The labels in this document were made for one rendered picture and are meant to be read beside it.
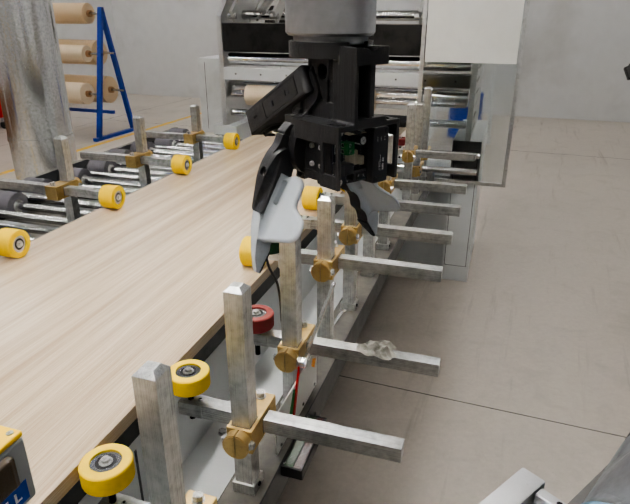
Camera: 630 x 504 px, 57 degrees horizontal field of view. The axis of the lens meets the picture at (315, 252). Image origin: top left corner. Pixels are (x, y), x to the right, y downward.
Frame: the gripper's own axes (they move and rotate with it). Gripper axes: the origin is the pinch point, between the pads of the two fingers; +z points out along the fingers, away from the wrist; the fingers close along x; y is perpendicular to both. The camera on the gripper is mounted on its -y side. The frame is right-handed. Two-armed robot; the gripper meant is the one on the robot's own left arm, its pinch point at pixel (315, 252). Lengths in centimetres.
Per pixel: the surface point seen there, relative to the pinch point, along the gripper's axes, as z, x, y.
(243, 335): 27.3, 9.5, -30.0
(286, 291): 31, 30, -45
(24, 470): 13.2, -28.8, -3.4
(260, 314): 41, 30, -55
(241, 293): 19.6, 9.6, -30.1
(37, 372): 42, -16, -64
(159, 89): 120, 459, -1020
